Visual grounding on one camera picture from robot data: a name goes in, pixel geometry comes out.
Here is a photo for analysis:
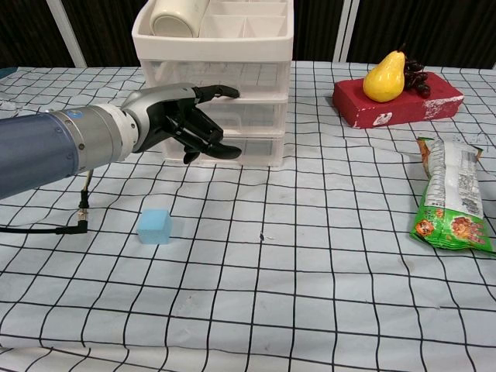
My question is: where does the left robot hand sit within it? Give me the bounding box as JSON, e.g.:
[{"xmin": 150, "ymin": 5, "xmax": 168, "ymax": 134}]
[{"xmin": 121, "ymin": 81, "xmax": 243, "ymax": 165}]

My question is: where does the clear plastic container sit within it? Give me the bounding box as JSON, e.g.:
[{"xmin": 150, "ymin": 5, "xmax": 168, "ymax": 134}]
[
  {"xmin": 139, "ymin": 58, "xmax": 291, "ymax": 99},
  {"xmin": 193, "ymin": 97, "xmax": 288, "ymax": 137},
  {"xmin": 161, "ymin": 136, "xmax": 287, "ymax": 168}
]

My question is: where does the blue foam cube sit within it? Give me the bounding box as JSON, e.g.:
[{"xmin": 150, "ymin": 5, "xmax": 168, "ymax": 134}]
[{"xmin": 137, "ymin": 208, "xmax": 174, "ymax": 246}]

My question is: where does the white plastic compartment organizer tray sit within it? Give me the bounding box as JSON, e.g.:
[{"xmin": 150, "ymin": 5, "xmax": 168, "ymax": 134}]
[{"xmin": 131, "ymin": 0, "xmax": 295, "ymax": 168}]

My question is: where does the white cylindrical bottle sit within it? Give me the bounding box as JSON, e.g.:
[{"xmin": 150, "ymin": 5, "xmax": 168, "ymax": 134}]
[{"xmin": 150, "ymin": 0, "xmax": 210, "ymax": 39}]

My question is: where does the checkered tablecloth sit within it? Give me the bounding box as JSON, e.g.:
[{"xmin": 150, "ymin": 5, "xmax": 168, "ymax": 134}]
[{"xmin": 0, "ymin": 60, "xmax": 496, "ymax": 372}]

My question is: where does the yellow pear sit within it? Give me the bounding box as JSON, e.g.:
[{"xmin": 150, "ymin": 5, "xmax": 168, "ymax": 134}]
[{"xmin": 363, "ymin": 49, "xmax": 407, "ymax": 104}]

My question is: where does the dark grape bunch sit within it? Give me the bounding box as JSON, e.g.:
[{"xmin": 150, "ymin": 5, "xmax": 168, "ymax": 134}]
[{"xmin": 402, "ymin": 57, "xmax": 431, "ymax": 98}]

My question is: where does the red brick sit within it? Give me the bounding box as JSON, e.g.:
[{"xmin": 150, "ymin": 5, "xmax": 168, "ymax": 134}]
[{"xmin": 332, "ymin": 71, "xmax": 465, "ymax": 130}]

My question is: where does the green snack bag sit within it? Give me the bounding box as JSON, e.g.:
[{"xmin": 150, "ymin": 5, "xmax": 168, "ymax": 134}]
[{"xmin": 409, "ymin": 136, "xmax": 496, "ymax": 259}]

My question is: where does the black cable with plug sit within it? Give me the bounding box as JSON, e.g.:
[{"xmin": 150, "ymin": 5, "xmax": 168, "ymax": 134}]
[{"xmin": 0, "ymin": 168, "xmax": 96, "ymax": 236}]

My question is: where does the black partition white frame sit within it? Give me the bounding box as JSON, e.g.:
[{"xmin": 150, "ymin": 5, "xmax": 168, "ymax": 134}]
[{"xmin": 0, "ymin": 0, "xmax": 496, "ymax": 70}]

